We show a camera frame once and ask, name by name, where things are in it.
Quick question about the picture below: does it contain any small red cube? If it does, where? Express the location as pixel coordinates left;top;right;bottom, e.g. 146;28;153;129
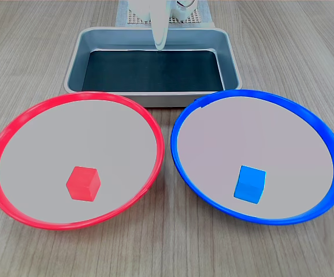
65;166;102;202

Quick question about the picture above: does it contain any small blue cube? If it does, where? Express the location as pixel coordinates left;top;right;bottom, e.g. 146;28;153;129
233;164;267;205

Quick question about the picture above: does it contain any black tray mat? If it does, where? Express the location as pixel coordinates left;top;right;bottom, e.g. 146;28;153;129
81;49;225;92

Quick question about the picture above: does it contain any steel tray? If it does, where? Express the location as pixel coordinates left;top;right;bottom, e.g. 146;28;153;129
64;27;243;108

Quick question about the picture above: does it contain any red-rimmed white plate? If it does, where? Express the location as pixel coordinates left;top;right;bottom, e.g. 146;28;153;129
0;91;165;231

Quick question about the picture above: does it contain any blue-rimmed white plate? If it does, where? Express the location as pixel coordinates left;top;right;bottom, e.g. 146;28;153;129
170;89;334;225

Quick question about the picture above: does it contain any pale perforated base plate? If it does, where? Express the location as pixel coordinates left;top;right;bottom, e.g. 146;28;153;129
115;0;214;29

